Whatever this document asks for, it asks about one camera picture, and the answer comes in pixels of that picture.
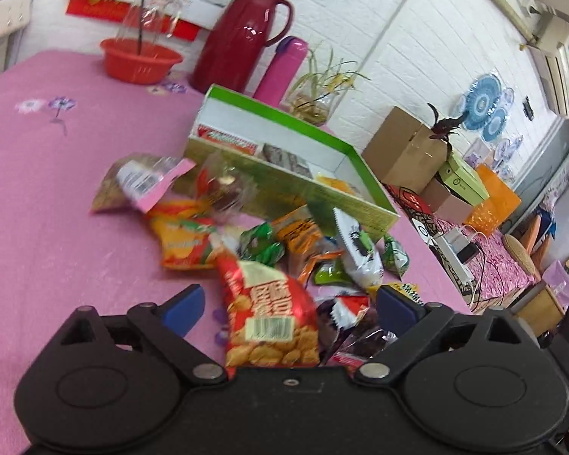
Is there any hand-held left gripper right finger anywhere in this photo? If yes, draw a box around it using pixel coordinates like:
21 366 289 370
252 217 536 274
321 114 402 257
353 284 542 384

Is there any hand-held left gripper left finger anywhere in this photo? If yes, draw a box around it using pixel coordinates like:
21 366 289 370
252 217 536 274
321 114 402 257
57 283 229 386

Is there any white green-print snack packet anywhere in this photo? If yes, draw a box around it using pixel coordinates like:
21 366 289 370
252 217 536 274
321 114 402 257
332 207 385 288

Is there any red peanut snack packet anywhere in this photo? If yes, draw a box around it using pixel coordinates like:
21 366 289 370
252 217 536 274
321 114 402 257
215 250 321 369

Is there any orange black-print snack packet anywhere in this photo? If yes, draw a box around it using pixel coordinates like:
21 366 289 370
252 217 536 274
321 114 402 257
270 206 324 255

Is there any green cardboard box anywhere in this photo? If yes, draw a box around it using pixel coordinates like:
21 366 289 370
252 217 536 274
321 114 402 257
184 84 402 243

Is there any yellow black-print snack packet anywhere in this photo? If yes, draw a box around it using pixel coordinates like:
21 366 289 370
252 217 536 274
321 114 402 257
367 282 421 305

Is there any small green snack packet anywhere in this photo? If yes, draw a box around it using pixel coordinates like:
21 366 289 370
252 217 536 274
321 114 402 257
381 234 411 280

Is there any small red white packet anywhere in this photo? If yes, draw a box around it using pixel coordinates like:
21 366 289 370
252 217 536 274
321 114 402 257
331 294 371 331

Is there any dark red date packet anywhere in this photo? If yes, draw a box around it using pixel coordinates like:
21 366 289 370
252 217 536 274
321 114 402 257
319 294 400 370

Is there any yellow orange chip packet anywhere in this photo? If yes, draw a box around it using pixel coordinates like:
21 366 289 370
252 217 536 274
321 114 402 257
146 198 225 269

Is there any white power strip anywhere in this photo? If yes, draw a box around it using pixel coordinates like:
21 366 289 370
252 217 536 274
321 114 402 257
429 229 475 295

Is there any lime green snack packet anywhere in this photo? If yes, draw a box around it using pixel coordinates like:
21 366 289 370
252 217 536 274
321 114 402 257
312 260 357 288

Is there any green candy packet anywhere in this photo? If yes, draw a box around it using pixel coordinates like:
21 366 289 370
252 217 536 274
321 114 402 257
239 221 286 267

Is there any red patterned cushion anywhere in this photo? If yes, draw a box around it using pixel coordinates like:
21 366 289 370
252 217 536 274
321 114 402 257
385 182 438 243

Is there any pink floral bedsheet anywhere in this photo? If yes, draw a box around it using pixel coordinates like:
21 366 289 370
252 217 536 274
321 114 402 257
426 212 538 314

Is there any pink cardboard box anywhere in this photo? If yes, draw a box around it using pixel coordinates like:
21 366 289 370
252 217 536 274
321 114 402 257
421 177 475 224

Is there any clear brown snack packet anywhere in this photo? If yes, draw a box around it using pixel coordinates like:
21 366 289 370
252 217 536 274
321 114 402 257
196 152 258 221

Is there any woven straw cushion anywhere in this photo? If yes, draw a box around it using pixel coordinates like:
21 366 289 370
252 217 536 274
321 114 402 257
502 234 537 276

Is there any clear nut packet pink header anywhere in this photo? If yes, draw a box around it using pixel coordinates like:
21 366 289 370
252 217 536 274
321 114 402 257
90 152 198 213

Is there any green shoe box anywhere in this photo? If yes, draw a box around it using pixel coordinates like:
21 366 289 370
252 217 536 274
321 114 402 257
438 154 490 202

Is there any orange shopping bag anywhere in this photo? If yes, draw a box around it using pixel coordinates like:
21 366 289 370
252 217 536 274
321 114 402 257
464 164 523 238

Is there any wooden cabinet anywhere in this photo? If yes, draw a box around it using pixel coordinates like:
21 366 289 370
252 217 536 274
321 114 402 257
511 284 566 337

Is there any brown cardboard box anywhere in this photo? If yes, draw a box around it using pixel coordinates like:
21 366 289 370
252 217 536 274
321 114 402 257
362 106 449 193

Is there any purple storage box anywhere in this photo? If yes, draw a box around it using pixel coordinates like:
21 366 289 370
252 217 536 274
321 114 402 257
542 260 569 300

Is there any red snack bar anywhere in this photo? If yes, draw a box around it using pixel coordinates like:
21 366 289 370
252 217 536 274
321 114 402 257
196 124 259 155

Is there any grey brown snack packet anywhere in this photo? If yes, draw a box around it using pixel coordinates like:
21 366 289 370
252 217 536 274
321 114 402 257
260 143 314 179

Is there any purple leafed plant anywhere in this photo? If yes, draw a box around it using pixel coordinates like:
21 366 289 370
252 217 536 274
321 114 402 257
427 103 466 144

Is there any blue paper fan decoration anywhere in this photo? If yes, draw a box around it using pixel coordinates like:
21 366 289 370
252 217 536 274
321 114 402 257
457 71 516 143

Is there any plant in glass vase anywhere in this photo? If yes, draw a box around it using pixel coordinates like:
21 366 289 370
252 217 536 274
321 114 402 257
284 46 371 127

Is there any red plastic basin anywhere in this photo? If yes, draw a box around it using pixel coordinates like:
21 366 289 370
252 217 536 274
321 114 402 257
99 38 184 85

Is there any pink insulated bottle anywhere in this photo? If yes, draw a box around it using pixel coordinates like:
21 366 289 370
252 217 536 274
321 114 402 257
253 35 310 108

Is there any dark red thermos jug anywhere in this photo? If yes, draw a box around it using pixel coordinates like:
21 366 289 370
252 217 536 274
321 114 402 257
192 0 297 96

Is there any dark stick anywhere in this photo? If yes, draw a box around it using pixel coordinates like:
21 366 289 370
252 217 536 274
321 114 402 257
135 0 149 58

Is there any white air conditioner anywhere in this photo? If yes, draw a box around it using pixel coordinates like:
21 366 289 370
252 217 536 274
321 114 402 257
525 2 569 118

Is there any clear glass bottle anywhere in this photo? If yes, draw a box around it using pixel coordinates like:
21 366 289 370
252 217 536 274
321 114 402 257
118 0 182 58

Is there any red wall poster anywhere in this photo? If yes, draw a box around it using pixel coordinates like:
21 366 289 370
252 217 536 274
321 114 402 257
65 0 203 41

